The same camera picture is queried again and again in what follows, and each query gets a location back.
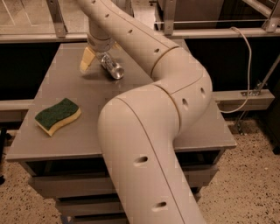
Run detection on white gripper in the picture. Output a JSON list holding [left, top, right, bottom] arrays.
[[80, 20, 121, 73]]

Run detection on silver redbull can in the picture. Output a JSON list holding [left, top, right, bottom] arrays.
[[97, 52, 124, 80]]

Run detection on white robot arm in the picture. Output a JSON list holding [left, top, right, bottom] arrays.
[[78, 0, 212, 224]]

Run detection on green yellow sponge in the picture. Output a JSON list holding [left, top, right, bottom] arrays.
[[35, 98, 81, 137]]

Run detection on top grey drawer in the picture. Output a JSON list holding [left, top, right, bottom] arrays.
[[29, 164, 218, 199]]

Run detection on grey drawer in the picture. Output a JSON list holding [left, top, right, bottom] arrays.
[[55, 191, 202, 217], [29, 164, 218, 199], [73, 213, 129, 224]]

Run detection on middle grey drawer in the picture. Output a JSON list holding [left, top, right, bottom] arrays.
[[55, 191, 202, 217]]

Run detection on bottom grey drawer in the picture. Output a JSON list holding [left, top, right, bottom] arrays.
[[73, 213, 129, 224]]

